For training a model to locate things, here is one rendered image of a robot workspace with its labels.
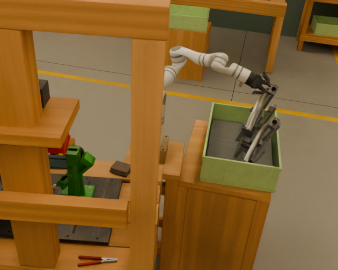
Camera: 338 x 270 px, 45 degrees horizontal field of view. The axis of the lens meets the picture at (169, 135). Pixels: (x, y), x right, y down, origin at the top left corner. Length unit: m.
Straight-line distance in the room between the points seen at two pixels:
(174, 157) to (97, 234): 0.73
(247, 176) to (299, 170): 1.69
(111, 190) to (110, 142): 1.92
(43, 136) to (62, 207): 0.28
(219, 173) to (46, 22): 1.38
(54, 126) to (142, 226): 0.48
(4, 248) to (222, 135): 1.41
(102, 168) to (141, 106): 1.00
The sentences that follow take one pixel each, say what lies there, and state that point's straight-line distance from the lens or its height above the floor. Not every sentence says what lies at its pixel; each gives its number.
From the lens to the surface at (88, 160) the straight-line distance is 1.83.
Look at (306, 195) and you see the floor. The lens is 3.64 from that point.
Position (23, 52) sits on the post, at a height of 1.79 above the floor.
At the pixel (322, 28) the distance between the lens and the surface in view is 6.58.
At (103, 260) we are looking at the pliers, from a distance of 1.75.
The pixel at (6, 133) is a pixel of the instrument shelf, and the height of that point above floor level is 1.54.
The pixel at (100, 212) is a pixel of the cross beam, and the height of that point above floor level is 1.26.
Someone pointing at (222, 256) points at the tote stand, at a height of 0.27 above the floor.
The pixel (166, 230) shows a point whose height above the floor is 0.42.
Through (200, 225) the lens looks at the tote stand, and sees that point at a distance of 2.46.
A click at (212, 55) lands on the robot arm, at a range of 2.27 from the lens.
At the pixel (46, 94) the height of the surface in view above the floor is 1.59.
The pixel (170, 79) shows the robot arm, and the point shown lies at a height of 1.27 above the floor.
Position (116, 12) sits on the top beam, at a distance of 1.10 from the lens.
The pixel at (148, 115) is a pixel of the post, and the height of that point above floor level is 1.62.
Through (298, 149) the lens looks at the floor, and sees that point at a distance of 4.17.
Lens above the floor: 2.24
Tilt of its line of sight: 34 degrees down
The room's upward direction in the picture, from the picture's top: 4 degrees clockwise
